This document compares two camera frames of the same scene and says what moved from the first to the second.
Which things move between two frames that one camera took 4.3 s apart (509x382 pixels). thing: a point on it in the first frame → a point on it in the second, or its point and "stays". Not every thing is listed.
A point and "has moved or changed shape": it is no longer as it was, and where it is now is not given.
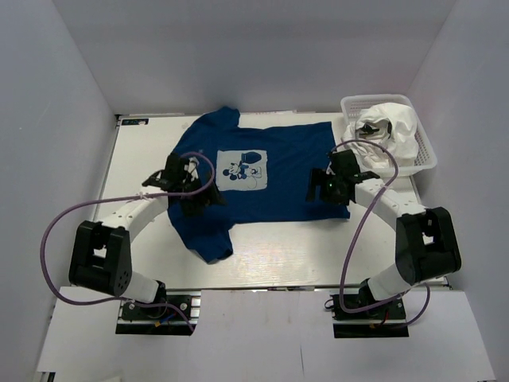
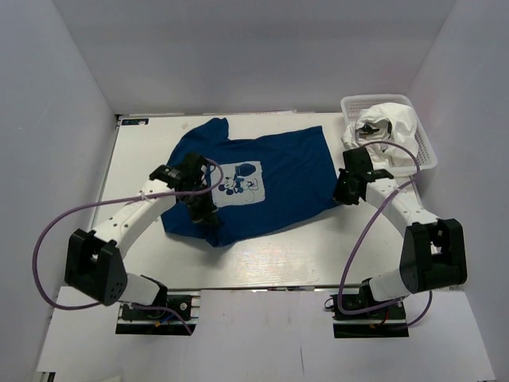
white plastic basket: x=426 y=158 stays
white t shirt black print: x=369 y=157 stays
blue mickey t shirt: x=262 y=170 has moved or changed shape
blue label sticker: x=134 y=122 stays
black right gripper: x=318 y=185 → x=346 y=190
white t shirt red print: x=403 y=123 stays
